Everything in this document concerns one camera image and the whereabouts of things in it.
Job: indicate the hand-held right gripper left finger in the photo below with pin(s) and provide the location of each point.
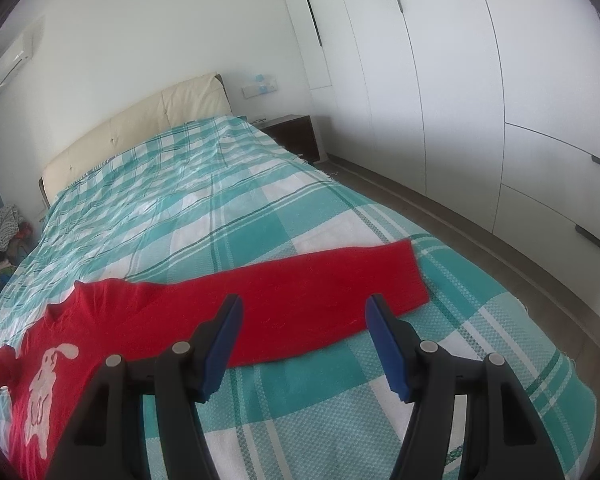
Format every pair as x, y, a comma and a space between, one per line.
224, 351

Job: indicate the teal checked blanket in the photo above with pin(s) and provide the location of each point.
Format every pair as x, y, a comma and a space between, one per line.
205, 200

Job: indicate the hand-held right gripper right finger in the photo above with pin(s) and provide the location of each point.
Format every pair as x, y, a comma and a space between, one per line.
387, 351

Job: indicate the dark wooden nightstand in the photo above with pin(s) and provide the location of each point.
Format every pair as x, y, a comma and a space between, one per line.
292, 132

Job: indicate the white wardrobe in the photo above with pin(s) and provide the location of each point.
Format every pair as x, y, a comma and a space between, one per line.
455, 85

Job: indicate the white wall socket panel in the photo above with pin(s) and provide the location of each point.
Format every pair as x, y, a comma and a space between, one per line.
257, 90

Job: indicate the pile of clothes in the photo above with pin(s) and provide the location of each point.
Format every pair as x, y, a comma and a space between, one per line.
5, 225

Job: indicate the red sweater with rabbit print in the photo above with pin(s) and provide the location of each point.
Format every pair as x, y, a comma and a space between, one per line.
280, 300

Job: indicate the white air conditioner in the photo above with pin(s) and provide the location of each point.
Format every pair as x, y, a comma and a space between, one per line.
10, 60

